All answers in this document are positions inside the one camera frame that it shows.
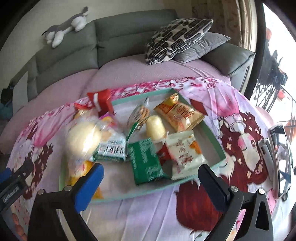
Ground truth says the yellow bread packet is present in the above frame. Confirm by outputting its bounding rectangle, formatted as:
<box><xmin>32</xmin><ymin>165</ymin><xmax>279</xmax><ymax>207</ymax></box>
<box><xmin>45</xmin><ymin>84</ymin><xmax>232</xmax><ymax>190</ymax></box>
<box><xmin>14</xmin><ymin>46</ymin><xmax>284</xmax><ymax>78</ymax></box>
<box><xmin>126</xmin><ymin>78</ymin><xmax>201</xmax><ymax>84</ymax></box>
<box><xmin>67</xmin><ymin>161</ymin><xmax>103</xmax><ymax>199</ymax></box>

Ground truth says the green white walnut cake packet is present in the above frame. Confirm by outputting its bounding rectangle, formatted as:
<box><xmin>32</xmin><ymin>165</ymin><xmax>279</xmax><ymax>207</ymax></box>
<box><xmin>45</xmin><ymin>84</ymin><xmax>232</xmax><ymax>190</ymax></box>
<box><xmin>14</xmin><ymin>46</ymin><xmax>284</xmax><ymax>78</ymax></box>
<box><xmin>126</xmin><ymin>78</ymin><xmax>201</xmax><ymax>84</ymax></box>
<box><xmin>91</xmin><ymin>135</ymin><xmax>126</xmax><ymax>162</ymax></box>

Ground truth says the clear bread bun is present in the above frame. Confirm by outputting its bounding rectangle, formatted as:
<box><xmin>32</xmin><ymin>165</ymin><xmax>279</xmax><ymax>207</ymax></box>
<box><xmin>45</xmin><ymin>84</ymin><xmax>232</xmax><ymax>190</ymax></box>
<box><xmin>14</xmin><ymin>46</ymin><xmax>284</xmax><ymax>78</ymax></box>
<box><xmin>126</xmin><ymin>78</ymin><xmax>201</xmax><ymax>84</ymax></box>
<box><xmin>65</xmin><ymin>116</ymin><xmax>103</xmax><ymax>161</ymax></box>

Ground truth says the dark green snack packet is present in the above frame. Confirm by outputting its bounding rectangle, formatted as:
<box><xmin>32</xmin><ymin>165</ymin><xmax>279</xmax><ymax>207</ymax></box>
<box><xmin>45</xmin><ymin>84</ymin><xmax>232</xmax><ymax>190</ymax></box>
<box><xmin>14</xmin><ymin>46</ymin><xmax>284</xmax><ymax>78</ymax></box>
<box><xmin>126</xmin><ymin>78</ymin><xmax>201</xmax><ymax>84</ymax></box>
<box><xmin>127</xmin><ymin>138</ymin><xmax>170</xmax><ymax>186</ymax></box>

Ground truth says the pink swiss roll packet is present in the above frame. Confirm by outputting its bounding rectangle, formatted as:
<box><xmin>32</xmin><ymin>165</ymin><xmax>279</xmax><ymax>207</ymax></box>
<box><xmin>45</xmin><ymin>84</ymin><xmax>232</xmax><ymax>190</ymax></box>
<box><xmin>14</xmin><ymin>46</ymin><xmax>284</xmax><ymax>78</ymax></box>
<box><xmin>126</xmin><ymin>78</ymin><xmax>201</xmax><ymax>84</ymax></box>
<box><xmin>99</xmin><ymin>113</ymin><xmax>121</xmax><ymax>142</ymax></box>

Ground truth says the white peanut snack packet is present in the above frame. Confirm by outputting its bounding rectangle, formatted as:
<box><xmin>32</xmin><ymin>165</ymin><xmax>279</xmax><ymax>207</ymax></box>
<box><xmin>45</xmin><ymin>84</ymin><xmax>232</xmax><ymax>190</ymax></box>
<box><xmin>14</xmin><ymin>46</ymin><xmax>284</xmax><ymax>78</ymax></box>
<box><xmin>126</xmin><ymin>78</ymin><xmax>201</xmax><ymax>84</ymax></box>
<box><xmin>165</xmin><ymin>131</ymin><xmax>206</xmax><ymax>180</ymax></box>

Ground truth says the red white milk biscuit packet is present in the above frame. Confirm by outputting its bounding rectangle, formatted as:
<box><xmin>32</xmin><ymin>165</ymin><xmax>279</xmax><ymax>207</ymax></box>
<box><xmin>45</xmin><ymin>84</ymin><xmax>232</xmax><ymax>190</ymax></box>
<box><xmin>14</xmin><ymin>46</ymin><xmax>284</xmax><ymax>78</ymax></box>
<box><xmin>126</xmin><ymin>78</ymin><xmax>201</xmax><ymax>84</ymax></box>
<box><xmin>157</xmin><ymin>144</ymin><xmax>172</xmax><ymax>166</ymax></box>

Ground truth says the red snack packet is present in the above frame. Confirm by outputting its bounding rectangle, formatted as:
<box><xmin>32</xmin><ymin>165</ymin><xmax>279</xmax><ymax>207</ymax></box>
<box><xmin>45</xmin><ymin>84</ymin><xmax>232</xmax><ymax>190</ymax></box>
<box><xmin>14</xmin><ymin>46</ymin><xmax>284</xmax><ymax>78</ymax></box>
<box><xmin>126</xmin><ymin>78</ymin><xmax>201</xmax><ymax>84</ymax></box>
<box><xmin>87</xmin><ymin>89</ymin><xmax>114</xmax><ymax>117</ymax></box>

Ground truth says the pale yellow bun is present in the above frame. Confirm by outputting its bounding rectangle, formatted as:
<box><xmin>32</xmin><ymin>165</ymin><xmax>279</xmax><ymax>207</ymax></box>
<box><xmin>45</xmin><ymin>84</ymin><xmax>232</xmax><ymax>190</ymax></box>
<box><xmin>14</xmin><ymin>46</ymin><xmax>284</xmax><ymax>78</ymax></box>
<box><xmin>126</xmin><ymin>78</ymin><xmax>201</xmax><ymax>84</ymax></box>
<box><xmin>146</xmin><ymin>115</ymin><xmax>167</xmax><ymax>141</ymax></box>

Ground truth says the round biscuit clear packet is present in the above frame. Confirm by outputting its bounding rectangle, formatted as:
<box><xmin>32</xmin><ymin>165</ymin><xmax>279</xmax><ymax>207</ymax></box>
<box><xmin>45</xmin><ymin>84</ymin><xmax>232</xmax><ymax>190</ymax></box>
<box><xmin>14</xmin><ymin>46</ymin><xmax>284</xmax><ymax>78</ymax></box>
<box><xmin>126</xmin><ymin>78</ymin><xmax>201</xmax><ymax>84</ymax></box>
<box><xmin>127</xmin><ymin>97</ymin><xmax>150</xmax><ymax>130</ymax></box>

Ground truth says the orange swiss roll packet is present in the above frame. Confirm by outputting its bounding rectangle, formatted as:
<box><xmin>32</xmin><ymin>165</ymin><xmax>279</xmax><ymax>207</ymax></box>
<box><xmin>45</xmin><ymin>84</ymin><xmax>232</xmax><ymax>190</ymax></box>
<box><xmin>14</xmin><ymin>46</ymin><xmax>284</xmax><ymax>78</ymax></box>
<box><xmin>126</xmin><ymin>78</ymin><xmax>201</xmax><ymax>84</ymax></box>
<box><xmin>154</xmin><ymin>93</ymin><xmax>204</xmax><ymax>132</ymax></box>

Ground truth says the teal blue clothing pile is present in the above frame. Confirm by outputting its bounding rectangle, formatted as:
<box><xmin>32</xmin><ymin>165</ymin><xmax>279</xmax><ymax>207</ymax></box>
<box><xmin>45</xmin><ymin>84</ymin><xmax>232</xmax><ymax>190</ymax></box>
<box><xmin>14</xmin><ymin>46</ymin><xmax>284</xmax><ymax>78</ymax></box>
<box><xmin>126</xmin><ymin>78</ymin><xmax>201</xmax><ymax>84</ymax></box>
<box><xmin>0</xmin><ymin>102</ymin><xmax>13</xmax><ymax>121</ymax></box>

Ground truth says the black bag on sofa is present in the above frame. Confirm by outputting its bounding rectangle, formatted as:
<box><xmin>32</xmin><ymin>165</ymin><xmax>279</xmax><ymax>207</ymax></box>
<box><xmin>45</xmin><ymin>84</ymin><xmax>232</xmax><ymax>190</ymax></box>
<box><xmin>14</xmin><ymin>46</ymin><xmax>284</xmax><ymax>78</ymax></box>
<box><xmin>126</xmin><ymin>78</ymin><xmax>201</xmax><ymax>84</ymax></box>
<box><xmin>1</xmin><ymin>84</ymin><xmax>14</xmax><ymax>105</ymax></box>

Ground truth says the light grey pillow left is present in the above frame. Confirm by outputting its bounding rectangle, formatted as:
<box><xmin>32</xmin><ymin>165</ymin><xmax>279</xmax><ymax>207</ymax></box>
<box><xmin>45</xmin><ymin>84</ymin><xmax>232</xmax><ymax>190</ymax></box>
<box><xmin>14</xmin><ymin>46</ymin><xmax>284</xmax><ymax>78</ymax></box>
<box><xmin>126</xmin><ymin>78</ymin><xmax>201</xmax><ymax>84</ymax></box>
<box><xmin>12</xmin><ymin>72</ymin><xmax>28</xmax><ymax>114</ymax></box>

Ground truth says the small red candy wrapper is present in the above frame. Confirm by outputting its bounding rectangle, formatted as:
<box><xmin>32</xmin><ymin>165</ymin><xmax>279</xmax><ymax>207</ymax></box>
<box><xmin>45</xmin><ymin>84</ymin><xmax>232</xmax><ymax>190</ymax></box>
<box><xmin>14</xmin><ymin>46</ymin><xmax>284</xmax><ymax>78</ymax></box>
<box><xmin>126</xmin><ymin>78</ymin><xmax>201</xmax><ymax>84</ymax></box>
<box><xmin>74</xmin><ymin>103</ymin><xmax>91</xmax><ymax>111</ymax></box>

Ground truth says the teal white tray box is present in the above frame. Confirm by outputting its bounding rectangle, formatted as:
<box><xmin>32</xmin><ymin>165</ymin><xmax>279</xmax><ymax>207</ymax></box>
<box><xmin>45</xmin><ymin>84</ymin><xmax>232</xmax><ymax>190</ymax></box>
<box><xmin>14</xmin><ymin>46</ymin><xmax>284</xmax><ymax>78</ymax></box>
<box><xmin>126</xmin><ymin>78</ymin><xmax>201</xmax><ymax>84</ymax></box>
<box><xmin>59</xmin><ymin>89</ymin><xmax>226</xmax><ymax>203</ymax></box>

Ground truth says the pink sofa seat cover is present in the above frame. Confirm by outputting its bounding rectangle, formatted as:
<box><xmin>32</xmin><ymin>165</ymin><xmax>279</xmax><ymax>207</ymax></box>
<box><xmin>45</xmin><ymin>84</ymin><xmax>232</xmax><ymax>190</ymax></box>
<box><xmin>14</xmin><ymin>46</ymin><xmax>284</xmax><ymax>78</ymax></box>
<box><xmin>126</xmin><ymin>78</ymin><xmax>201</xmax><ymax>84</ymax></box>
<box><xmin>1</xmin><ymin>54</ymin><xmax>230</xmax><ymax>145</ymax></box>

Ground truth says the grey white plush toy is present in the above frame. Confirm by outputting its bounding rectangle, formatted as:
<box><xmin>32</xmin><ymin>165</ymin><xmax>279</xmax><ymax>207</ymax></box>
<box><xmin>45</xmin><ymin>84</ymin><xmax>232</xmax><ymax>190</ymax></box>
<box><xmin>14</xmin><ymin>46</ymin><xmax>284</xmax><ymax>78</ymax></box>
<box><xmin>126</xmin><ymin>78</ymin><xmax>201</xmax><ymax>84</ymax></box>
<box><xmin>42</xmin><ymin>6</ymin><xmax>89</xmax><ymax>48</ymax></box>

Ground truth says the grey leather sofa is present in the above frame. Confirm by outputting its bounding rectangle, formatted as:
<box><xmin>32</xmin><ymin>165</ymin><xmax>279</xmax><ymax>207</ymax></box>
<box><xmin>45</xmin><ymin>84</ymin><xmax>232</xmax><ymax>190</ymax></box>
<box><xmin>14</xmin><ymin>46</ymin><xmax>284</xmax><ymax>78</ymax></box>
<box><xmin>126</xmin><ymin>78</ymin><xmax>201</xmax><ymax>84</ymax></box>
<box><xmin>9</xmin><ymin>9</ymin><xmax>255</xmax><ymax>99</ymax></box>

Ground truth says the black white patterned pillow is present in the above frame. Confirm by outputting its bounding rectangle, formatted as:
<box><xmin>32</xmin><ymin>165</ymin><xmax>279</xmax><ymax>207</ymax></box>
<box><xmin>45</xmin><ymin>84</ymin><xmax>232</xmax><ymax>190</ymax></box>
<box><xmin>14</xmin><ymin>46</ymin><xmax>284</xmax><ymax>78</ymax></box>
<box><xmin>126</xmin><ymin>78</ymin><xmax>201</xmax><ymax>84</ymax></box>
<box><xmin>145</xmin><ymin>18</ymin><xmax>214</xmax><ymax>65</ymax></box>

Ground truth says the grey pillow right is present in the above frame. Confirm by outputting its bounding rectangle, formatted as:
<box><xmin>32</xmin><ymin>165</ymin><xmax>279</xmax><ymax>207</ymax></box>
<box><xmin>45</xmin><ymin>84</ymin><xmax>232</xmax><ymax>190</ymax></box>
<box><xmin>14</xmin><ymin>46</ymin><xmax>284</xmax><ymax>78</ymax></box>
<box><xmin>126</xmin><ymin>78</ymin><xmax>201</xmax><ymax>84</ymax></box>
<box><xmin>174</xmin><ymin>32</ymin><xmax>231</xmax><ymax>64</ymax></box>

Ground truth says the patterned beige curtain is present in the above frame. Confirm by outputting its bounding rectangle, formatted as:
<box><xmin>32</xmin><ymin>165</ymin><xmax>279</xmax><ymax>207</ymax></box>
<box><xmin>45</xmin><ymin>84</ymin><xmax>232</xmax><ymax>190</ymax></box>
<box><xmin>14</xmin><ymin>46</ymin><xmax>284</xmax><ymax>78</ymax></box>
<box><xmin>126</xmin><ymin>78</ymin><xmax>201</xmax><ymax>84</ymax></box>
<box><xmin>192</xmin><ymin>0</ymin><xmax>257</xmax><ymax>52</ymax></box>

